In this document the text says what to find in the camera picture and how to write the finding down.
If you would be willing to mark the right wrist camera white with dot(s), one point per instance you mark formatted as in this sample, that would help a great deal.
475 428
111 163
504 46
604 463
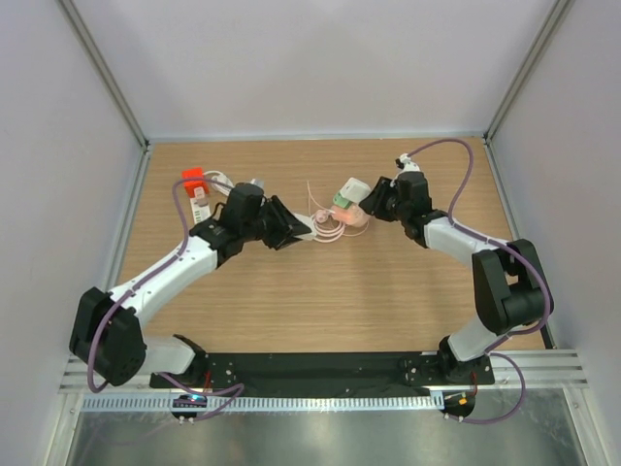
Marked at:
405 164

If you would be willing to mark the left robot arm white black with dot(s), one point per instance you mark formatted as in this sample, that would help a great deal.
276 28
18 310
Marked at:
108 333

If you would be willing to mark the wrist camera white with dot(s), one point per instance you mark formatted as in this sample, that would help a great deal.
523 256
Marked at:
405 164
257 184

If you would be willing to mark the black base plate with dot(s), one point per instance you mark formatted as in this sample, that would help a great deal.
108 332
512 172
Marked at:
336 374

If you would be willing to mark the pink usb charger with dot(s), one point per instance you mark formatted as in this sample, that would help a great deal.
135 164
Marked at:
339 214

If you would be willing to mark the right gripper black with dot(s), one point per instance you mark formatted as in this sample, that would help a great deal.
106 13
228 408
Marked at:
375 204

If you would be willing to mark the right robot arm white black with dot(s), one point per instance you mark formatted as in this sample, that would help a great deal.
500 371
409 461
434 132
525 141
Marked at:
511 294

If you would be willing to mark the pink round socket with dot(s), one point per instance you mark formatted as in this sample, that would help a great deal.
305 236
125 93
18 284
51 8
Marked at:
357 217

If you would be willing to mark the slotted cable duct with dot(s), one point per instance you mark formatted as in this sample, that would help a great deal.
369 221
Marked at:
176 402

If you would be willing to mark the green usb charger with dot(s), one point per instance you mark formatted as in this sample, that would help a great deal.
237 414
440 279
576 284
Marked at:
340 202

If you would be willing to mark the white green power strip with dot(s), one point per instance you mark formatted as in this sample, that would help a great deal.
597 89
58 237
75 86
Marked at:
200 205

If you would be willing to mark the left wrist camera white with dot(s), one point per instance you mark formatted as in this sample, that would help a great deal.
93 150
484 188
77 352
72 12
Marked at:
257 184

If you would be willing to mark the red cube socket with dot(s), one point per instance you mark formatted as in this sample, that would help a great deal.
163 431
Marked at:
193 182

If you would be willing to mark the white charger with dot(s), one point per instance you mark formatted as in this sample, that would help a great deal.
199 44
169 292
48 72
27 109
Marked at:
355 190
304 228

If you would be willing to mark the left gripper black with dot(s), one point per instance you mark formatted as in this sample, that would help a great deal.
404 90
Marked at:
285 224

